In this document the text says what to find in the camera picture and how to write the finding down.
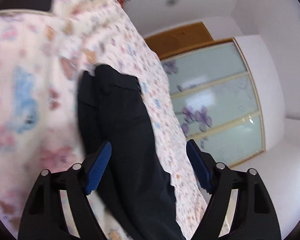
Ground sliding glass wardrobe doors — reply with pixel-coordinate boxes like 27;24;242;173
161;38;266;168

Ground floral printed bed sheet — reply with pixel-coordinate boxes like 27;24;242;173
0;0;208;240

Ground black pants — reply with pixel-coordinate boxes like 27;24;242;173
77;64;187;240

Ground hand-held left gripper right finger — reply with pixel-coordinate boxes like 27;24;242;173
186;139;282;240

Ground wooden wardrobe top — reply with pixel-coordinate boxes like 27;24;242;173
143;22;214;60

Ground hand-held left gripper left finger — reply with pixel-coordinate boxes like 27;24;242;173
17;141;112;240

